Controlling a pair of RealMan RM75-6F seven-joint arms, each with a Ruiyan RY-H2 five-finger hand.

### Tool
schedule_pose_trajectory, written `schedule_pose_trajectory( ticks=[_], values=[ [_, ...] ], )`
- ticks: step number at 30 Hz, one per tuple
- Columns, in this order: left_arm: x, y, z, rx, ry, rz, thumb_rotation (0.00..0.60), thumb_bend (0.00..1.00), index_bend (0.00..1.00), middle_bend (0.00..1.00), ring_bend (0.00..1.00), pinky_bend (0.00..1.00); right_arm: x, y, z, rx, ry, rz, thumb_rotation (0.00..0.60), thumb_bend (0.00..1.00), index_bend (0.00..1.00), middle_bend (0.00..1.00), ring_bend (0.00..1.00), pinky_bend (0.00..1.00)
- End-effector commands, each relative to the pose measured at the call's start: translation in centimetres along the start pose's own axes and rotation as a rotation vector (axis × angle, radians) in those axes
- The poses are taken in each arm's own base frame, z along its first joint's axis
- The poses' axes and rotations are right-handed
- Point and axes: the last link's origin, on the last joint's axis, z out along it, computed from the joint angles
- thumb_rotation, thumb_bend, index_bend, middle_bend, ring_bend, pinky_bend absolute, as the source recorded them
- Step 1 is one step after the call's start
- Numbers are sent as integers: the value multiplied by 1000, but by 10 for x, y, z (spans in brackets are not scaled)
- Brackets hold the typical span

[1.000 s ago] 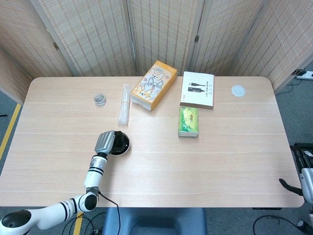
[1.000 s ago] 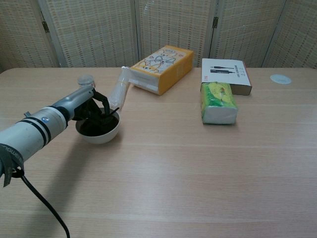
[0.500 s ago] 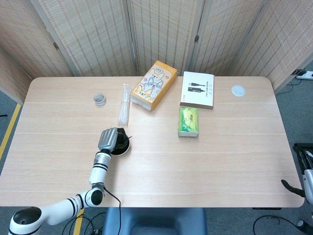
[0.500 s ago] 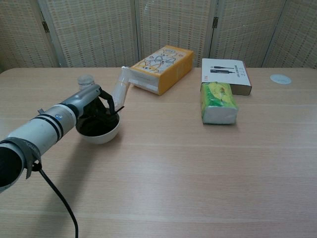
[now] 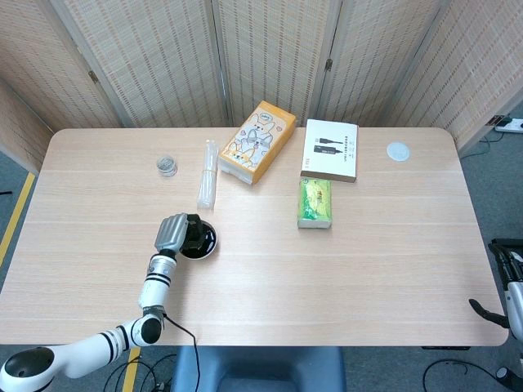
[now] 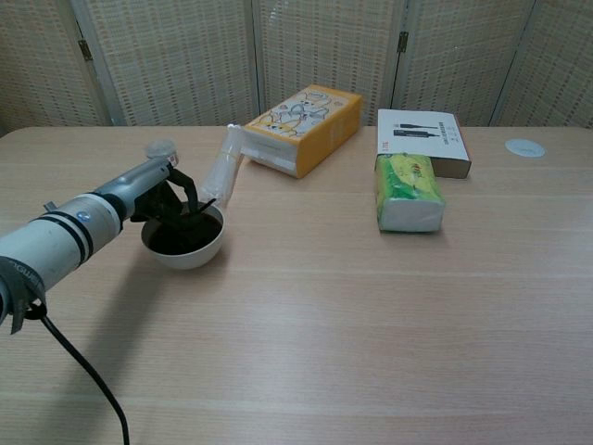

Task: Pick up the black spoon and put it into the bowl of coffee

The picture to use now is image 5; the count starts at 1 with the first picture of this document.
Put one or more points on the white round caster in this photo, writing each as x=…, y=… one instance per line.
x=503, y=373

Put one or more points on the white bowl of dark liquid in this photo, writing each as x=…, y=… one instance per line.
x=211, y=241

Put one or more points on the black table control panel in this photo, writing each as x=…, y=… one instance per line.
x=445, y=348

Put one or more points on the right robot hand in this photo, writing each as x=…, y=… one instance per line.
x=515, y=302

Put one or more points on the woven folding screen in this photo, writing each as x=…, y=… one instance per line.
x=163, y=61

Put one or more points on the white power strip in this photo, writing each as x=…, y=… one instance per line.
x=510, y=124

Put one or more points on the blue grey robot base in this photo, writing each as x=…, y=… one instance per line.
x=261, y=369

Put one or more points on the stack of clear plastic cups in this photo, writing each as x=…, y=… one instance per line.
x=207, y=183

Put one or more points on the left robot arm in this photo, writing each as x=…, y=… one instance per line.
x=157, y=286

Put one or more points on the small clear plastic jar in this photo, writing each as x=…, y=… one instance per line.
x=166, y=165

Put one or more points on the green soft tissue pack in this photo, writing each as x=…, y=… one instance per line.
x=314, y=202

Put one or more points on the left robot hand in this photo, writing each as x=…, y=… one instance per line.
x=171, y=232

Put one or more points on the white round table grommet cap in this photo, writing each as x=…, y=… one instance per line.
x=398, y=151

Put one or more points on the yellow cartoon tissue box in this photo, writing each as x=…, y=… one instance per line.
x=261, y=139

